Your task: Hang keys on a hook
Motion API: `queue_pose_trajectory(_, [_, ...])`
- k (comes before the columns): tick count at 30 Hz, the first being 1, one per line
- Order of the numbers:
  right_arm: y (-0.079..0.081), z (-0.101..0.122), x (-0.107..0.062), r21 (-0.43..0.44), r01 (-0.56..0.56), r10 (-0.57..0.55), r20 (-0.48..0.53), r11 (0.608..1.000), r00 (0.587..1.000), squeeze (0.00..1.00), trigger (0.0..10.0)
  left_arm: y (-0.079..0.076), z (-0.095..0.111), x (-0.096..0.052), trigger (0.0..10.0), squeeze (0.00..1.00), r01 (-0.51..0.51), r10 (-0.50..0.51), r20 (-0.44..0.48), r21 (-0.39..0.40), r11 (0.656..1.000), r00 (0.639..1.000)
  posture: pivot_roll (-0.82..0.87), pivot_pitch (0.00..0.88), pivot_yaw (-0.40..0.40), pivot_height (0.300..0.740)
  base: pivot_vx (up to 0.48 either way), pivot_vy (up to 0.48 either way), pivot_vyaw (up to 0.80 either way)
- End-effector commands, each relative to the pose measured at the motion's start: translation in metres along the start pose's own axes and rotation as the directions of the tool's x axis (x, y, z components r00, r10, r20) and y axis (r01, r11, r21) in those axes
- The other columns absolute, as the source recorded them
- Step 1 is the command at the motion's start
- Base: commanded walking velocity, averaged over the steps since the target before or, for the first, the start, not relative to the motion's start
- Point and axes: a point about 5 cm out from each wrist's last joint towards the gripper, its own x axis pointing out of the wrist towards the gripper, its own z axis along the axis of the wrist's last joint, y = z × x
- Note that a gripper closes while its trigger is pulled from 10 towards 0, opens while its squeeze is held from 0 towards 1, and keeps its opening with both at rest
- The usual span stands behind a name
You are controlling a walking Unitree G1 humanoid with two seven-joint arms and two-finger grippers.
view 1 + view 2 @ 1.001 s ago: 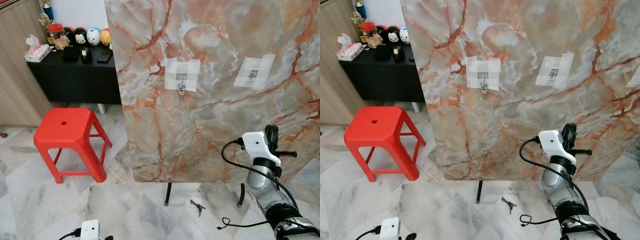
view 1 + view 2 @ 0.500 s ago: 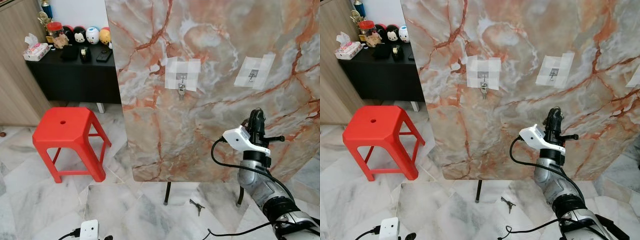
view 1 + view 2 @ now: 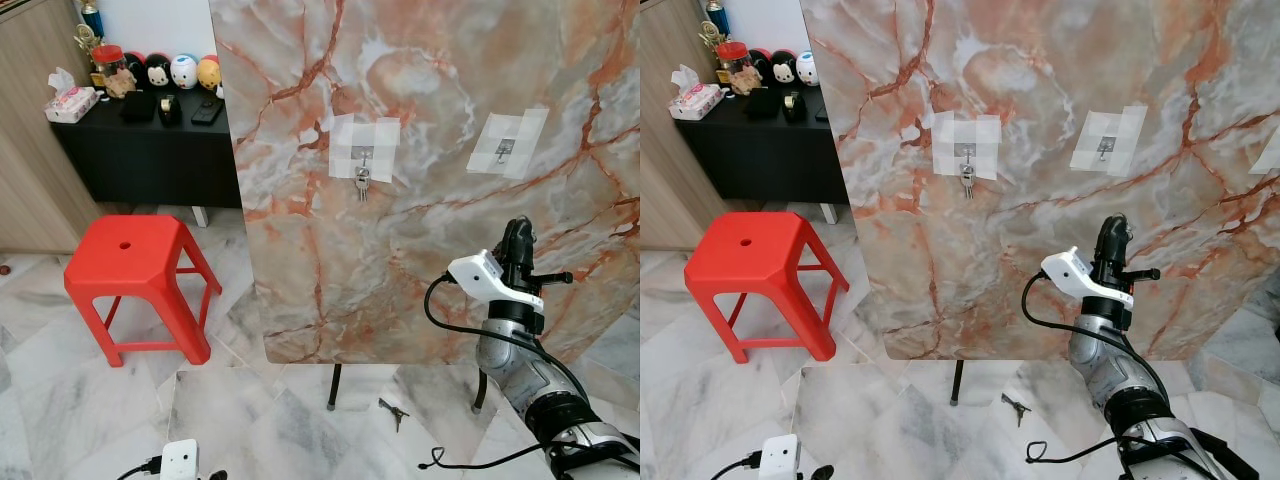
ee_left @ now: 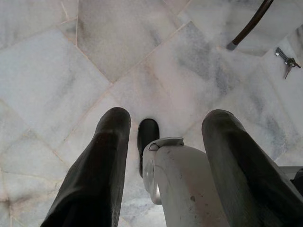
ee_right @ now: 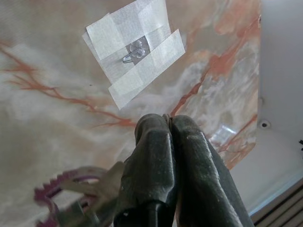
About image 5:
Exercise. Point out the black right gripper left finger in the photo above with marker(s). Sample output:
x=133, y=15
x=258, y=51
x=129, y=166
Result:
x=149, y=165

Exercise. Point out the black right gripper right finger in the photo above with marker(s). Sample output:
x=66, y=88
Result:
x=203, y=184

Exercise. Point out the clear adhesive patch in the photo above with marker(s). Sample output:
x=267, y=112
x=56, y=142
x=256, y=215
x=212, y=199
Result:
x=223, y=134

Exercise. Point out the grey vent grille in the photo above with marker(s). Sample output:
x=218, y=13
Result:
x=284, y=208

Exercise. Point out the white masking tape strip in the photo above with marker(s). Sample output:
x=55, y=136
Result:
x=151, y=16
x=111, y=68
x=132, y=82

